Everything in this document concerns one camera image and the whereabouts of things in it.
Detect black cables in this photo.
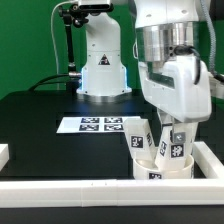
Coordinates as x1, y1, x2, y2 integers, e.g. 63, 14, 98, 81
27, 73, 73, 92

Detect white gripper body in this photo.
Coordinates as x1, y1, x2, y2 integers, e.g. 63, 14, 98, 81
138, 56, 211, 123

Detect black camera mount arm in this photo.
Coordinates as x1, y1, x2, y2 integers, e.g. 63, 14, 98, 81
59, 4, 88, 94

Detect white front fence bar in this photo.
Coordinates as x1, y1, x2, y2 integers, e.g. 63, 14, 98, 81
0, 179, 224, 208

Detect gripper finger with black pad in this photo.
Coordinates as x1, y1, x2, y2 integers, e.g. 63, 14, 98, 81
170, 119, 186, 144
157, 109, 173, 126

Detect white left fence bar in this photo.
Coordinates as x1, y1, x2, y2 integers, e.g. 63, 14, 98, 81
0, 144, 9, 171

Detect white marker sheet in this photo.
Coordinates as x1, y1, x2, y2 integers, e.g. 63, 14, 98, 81
57, 115, 142, 134

